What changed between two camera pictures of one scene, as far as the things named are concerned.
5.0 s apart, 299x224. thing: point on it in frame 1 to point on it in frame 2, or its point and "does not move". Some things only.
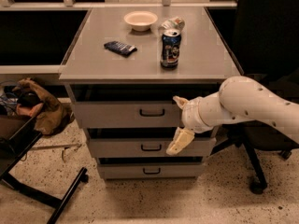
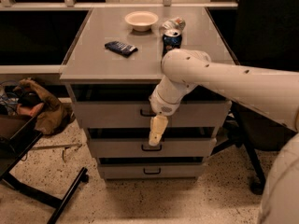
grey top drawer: (152, 114) does not move
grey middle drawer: (149, 147) does not move
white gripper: (191, 115) to (161, 106)
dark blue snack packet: (123, 49) does not move
